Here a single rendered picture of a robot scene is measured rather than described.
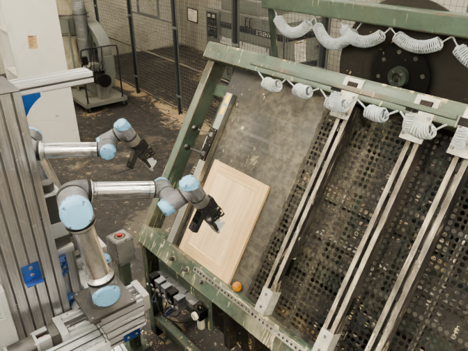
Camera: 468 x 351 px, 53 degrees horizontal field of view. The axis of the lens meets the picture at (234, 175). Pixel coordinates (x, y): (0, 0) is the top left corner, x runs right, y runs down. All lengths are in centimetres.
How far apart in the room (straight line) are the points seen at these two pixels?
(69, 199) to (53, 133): 450
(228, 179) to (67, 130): 399
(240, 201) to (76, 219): 101
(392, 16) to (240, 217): 129
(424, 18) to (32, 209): 199
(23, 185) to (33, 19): 406
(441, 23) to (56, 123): 485
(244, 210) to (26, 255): 108
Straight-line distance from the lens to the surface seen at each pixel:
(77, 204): 180
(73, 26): 817
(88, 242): 191
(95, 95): 793
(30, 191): 206
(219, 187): 263
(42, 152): 240
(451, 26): 247
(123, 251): 288
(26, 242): 217
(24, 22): 593
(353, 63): 285
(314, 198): 220
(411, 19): 256
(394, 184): 207
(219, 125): 271
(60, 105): 622
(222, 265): 256
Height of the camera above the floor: 255
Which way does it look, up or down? 28 degrees down
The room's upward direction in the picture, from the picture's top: straight up
